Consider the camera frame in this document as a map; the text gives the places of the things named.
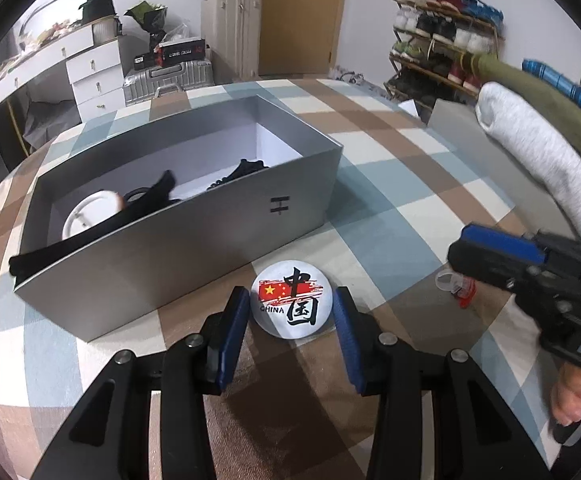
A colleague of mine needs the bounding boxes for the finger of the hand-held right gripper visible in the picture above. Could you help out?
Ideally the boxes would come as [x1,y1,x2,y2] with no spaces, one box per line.
[447,240,527,292]
[460,224,551,267]

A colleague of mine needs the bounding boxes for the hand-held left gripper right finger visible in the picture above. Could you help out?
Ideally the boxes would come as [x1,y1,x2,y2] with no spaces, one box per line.
[331,286,551,480]

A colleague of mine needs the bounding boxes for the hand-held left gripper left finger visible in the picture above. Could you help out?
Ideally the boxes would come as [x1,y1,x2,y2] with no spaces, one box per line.
[33,286,251,480]

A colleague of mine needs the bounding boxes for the clear red toy ring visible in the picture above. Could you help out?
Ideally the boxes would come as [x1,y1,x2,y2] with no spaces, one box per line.
[435,270,477,309]

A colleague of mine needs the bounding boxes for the flag print pin badge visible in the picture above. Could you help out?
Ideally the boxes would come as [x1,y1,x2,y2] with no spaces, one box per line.
[250,259,338,338]

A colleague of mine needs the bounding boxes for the grey cardboard box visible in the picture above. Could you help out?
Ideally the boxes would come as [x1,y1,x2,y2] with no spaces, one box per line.
[13,92,344,343]

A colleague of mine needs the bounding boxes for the black fabric headband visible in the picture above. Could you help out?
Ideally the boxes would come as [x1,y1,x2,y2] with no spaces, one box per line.
[9,170,178,278]

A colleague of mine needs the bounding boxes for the white pin badge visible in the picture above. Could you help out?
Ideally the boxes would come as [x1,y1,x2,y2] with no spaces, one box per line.
[63,190,124,239]

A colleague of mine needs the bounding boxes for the person's right hand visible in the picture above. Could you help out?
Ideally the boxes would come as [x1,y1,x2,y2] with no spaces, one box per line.
[551,360,581,427]

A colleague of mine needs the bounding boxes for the checked blanket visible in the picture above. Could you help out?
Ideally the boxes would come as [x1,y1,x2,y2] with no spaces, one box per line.
[0,75,581,480]

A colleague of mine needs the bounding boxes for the grey box lid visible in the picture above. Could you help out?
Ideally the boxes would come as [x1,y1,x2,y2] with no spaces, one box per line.
[427,97,491,137]

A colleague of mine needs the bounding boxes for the green rolled blanket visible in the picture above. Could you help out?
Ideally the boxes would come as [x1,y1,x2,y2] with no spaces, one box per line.
[463,52,581,161]

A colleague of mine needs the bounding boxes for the blue plaid cloth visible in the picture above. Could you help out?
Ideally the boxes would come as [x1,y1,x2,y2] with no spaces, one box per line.
[523,59,581,126]

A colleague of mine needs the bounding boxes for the metal shoe rack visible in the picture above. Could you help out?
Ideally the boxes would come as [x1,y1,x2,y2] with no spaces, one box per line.
[384,0,506,111]

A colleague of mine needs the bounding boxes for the rows of shoes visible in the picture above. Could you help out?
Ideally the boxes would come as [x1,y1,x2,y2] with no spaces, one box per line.
[387,0,503,98]

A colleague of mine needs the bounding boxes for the silver suitcase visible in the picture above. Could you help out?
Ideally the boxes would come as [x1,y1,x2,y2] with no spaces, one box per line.
[123,59,216,107]

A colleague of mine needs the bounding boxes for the black red shoebox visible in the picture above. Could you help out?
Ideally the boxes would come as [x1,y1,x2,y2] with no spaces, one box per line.
[155,37,207,67]

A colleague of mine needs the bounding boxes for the wooden door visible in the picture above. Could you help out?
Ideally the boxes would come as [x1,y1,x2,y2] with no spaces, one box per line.
[258,0,351,80]

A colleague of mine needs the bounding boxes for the white suitcase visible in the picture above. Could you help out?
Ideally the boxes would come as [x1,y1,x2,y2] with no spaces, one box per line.
[201,0,262,85]

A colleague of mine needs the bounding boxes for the white dresser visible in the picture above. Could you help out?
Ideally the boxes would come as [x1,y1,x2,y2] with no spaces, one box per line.
[0,25,126,123]

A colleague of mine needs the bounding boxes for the black wrapped bouquet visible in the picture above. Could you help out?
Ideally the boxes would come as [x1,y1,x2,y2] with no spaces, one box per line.
[124,1,168,53]

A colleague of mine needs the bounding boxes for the white ribbed bin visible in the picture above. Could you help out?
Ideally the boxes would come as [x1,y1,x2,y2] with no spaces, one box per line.
[93,16,122,45]

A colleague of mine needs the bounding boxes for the oval mirror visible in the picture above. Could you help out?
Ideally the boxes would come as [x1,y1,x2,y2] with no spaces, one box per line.
[18,0,91,56]

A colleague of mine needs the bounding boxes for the black chunky bracelet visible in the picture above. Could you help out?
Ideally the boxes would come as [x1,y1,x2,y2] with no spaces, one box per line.
[225,159,271,182]

